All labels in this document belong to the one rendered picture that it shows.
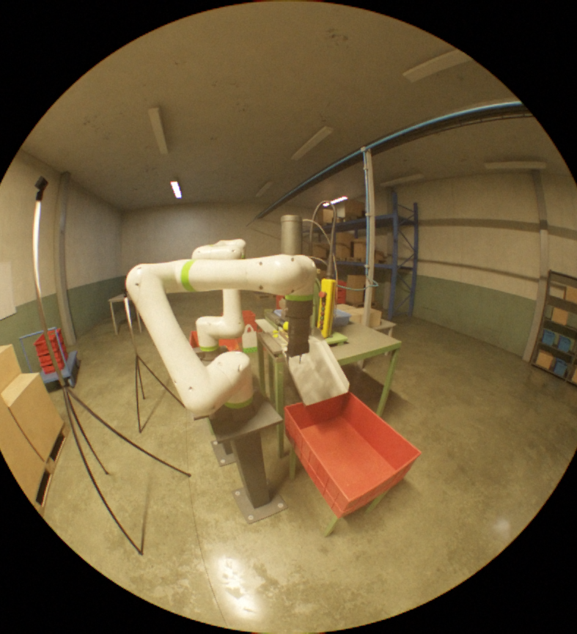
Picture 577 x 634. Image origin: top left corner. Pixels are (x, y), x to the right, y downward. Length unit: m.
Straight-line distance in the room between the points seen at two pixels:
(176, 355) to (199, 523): 1.27
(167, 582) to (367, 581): 1.11
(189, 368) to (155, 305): 0.21
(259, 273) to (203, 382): 0.34
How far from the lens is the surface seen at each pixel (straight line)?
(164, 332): 0.62
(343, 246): 7.53
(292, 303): 0.64
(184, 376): 0.60
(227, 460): 1.82
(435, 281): 6.35
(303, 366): 1.13
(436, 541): 1.76
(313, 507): 1.60
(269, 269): 0.51
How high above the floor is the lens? 1.49
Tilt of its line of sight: 16 degrees down
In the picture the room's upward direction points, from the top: straight up
